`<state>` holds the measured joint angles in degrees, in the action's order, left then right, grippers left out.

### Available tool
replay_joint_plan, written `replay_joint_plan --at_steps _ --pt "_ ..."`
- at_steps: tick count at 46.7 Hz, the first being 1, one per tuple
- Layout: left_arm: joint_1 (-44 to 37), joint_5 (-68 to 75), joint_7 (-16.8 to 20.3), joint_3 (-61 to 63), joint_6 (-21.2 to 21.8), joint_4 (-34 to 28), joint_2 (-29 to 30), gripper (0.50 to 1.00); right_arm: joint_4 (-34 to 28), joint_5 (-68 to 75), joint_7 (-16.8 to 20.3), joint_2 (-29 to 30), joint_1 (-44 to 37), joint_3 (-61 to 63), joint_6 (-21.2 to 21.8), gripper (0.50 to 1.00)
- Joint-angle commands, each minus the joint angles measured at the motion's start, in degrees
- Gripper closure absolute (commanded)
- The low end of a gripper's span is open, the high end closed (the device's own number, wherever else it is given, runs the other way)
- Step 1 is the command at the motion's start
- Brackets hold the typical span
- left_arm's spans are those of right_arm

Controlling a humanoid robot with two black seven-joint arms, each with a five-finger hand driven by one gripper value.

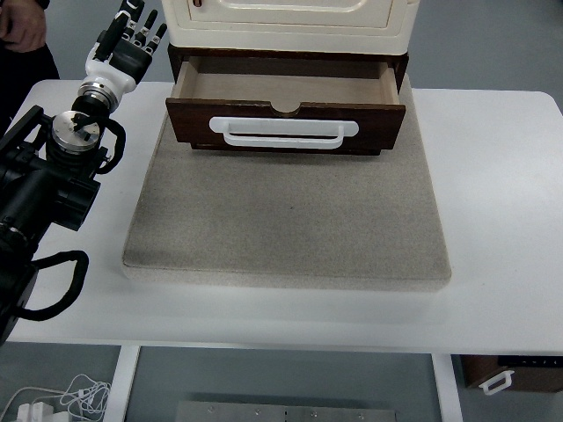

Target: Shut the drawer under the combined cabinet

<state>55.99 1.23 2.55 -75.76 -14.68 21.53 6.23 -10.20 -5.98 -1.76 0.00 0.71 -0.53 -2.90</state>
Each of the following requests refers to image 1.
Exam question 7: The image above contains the white power adapter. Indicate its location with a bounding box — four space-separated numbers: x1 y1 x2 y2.
16 402 54 422

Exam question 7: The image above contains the dark wooden drawer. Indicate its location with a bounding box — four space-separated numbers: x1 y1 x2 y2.
166 53 407 156

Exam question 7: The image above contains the white table leg left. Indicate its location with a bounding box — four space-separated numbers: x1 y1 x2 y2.
103 346 141 422

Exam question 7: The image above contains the person in dark clothes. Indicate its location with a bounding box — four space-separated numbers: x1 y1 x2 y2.
1 0 59 133

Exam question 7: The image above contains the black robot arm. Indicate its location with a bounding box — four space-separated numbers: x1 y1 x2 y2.
1 1 167 340

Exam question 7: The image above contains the white drawer handle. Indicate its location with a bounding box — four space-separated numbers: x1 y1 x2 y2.
208 116 359 150

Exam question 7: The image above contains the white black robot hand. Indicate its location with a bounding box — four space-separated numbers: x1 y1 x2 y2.
83 0 167 93

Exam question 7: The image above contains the brown box with white handle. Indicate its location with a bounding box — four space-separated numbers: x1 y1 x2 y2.
460 355 562 396

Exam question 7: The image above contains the cream upper cabinet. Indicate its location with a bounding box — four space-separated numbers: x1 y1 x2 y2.
162 0 420 55

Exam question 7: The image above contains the white table leg right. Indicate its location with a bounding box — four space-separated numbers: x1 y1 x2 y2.
431 353 464 422

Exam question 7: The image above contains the white table leg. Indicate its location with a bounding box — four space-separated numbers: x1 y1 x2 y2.
431 353 464 422
103 346 141 422

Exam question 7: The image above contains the white cable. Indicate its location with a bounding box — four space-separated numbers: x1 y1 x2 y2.
0 373 113 421

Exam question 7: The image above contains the grey fabric mat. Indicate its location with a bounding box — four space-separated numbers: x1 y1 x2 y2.
122 82 451 291

